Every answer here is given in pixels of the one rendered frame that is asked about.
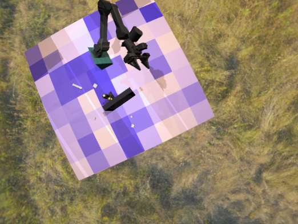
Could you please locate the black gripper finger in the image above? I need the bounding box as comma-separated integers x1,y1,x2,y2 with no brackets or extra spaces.
141,56,150,69
127,57,141,71

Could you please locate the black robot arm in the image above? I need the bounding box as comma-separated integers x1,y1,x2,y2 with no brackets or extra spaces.
91,0,148,58

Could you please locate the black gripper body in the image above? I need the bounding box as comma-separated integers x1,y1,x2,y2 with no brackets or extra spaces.
123,45,150,63

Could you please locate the black square frame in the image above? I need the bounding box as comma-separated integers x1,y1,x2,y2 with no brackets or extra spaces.
102,87,135,111

